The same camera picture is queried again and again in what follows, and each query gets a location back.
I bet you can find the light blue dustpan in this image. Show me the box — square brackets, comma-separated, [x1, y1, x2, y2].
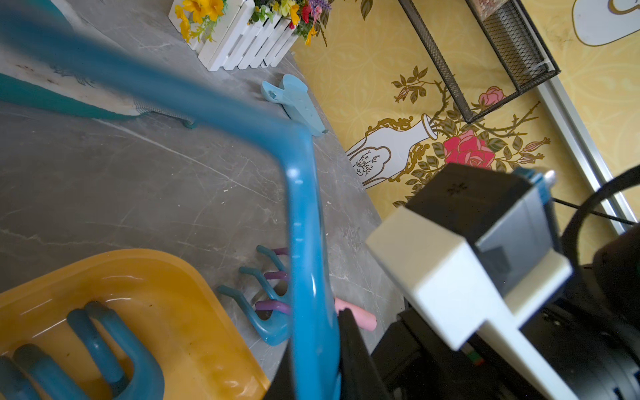
[261, 74, 328, 137]

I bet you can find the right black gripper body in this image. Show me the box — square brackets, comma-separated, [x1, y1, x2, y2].
[369, 234, 639, 399]

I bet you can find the blue rake yellow handle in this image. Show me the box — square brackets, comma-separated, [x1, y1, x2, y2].
[1, 301, 166, 399]
[218, 245, 291, 347]
[1, 1, 341, 399]

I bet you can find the black wire mesh basket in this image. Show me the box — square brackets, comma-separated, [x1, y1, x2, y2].
[400, 1, 560, 123]

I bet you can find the purple rake pink handle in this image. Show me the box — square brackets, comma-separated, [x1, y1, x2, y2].
[254, 246, 378, 333]

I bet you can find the teal white garden glove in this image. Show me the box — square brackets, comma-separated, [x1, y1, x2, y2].
[0, 0, 197, 130]

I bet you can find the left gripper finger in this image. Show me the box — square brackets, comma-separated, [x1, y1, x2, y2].
[338, 308, 391, 400]

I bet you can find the white fence flower planter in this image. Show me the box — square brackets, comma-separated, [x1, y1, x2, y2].
[168, 1, 332, 72]

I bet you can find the yellow plastic storage box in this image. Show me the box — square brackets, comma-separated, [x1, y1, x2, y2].
[1, 249, 269, 399]

